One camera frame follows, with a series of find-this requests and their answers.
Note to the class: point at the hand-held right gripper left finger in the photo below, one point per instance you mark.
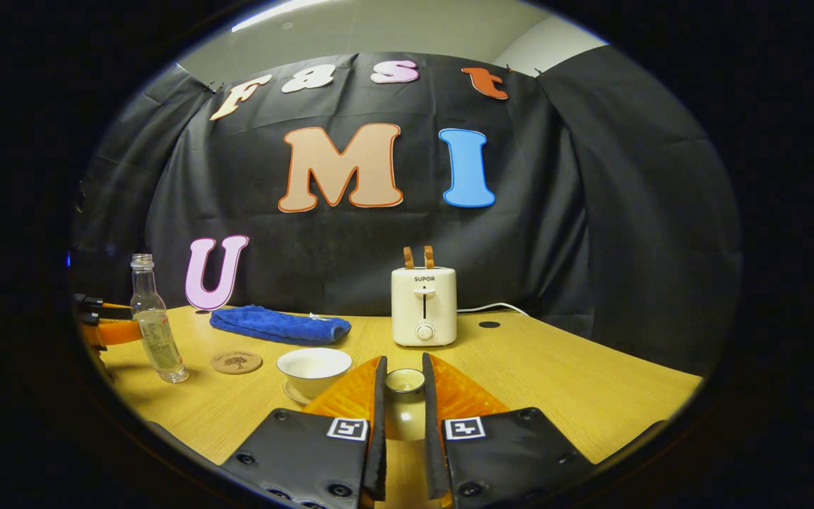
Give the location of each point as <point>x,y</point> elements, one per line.
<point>379,438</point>

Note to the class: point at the black backdrop cloth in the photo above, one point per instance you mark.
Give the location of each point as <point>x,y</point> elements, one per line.
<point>555,212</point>

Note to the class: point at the clear water bottle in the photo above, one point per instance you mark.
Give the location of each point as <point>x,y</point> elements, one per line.
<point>156,332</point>

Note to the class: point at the cream saucer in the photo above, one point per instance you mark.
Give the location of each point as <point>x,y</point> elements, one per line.
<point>294,392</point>

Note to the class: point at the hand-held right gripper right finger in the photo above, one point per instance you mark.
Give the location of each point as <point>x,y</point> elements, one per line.
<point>432,438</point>

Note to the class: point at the cream toaster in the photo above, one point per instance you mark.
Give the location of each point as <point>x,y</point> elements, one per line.
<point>423,304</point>

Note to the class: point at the round wooden coaster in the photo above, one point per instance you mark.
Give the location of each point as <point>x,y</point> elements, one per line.
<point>236,363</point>

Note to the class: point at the cream teacup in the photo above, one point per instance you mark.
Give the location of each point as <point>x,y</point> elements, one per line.
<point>314,371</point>

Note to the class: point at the bread slice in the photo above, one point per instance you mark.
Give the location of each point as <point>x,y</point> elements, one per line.
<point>429,257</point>
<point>408,258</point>

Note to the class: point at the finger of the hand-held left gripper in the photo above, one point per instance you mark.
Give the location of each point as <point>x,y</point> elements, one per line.
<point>114,333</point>
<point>92,302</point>

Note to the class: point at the blue towel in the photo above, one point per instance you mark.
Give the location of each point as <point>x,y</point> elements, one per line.
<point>280,325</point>

